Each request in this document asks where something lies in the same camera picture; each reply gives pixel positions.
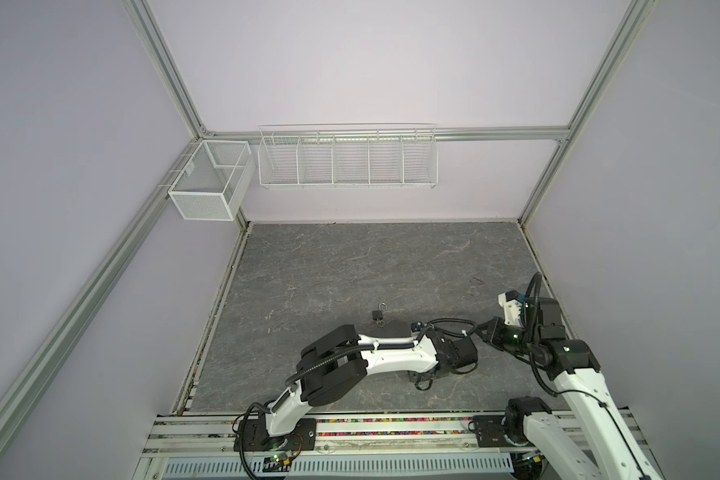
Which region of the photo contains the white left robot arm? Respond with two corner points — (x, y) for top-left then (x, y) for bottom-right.
(232, 318), (479, 449)

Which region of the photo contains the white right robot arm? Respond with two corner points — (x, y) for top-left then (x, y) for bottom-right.
(477, 273), (661, 479)

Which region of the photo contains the white mesh box basket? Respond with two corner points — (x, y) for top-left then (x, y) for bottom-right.
(168, 140), (255, 221)

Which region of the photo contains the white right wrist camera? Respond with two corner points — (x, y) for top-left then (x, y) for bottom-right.
(497, 290), (525, 328)

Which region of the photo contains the white vented cable duct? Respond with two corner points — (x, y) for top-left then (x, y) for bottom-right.
(162, 453), (514, 479)

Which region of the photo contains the white wire shelf basket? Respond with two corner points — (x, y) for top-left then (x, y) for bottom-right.
(258, 123), (439, 189)

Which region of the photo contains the aluminium frame corner post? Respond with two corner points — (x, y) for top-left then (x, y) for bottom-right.
(122, 0), (208, 139)

